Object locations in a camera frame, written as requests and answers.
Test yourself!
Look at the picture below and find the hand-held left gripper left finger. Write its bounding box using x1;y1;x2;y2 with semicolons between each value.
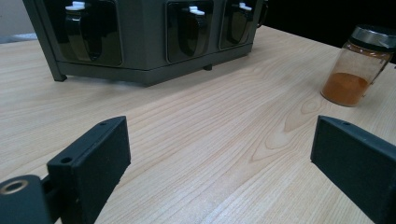
46;116;132;224

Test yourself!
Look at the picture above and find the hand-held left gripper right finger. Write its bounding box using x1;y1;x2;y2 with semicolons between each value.
310;115;396;224

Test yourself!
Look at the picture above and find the silver-lid spice jar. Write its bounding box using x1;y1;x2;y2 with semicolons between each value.
320;24;396;107

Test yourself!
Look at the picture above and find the dark grey corner rack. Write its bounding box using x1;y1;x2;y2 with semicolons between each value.
21;0;269;88

